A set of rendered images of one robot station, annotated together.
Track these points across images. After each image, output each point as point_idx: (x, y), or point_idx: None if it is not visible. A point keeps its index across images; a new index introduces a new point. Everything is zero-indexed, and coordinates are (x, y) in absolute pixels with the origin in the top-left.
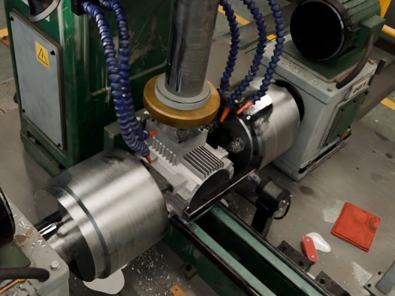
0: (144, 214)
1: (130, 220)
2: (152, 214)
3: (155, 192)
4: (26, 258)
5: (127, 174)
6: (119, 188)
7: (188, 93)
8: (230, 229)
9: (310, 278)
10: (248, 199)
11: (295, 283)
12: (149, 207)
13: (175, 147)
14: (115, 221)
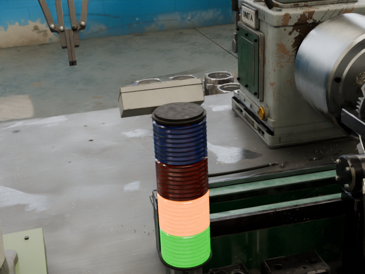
0: (325, 51)
1: (319, 44)
2: (327, 57)
3: (344, 45)
4: (287, 1)
5: (362, 25)
6: (347, 25)
7: None
8: None
9: (234, 216)
10: None
11: (238, 210)
12: (331, 50)
13: None
14: (318, 36)
